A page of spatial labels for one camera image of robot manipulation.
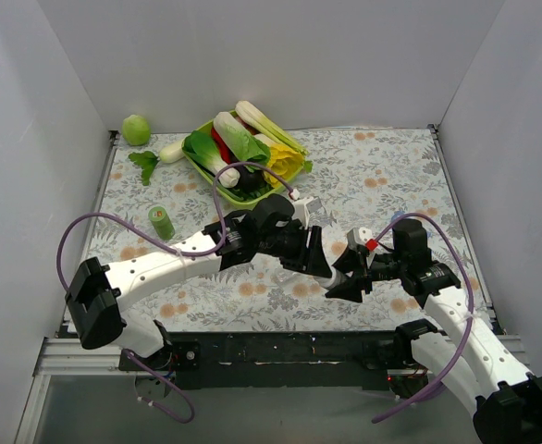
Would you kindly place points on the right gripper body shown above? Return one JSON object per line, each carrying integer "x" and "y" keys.
{"x": 365, "y": 270}

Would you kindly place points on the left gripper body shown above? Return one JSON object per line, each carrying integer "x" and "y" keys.
{"x": 309, "y": 248}

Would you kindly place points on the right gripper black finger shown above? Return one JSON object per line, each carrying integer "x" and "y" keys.
{"x": 349, "y": 261}
{"x": 352, "y": 290}

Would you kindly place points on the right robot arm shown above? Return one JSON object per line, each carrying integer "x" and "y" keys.
{"x": 502, "y": 395}

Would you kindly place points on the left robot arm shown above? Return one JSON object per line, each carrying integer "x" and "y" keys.
{"x": 99, "y": 297}

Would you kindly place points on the dark purple eggplant toy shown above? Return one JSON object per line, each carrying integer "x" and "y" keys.
{"x": 249, "y": 181}

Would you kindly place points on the yellow cabbage toy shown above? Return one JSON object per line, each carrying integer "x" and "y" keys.
{"x": 282, "y": 159}

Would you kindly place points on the red pepper toy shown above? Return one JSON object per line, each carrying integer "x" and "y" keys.
{"x": 225, "y": 153}

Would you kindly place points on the green napa cabbage toy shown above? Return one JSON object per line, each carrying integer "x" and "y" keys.
{"x": 239, "y": 140}

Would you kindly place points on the green plastic tray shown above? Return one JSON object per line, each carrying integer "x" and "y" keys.
{"x": 274, "y": 182}

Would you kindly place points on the white green leek toy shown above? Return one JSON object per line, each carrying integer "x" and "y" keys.
{"x": 255, "y": 118}

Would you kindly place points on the white bok choy toy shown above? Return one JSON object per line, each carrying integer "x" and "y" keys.
{"x": 202, "y": 149}

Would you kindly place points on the green cylindrical bottle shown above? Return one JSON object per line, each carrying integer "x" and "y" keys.
{"x": 161, "y": 223}

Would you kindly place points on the white radish toy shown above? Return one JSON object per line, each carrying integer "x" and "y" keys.
{"x": 148, "y": 161}

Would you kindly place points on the green round cabbage toy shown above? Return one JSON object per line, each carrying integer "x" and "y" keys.
{"x": 136, "y": 130}

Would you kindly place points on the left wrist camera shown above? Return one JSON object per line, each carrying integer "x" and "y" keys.
{"x": 305, "y": 207}

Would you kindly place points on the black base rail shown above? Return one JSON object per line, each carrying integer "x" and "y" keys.
{"x": 208, "y": 360}

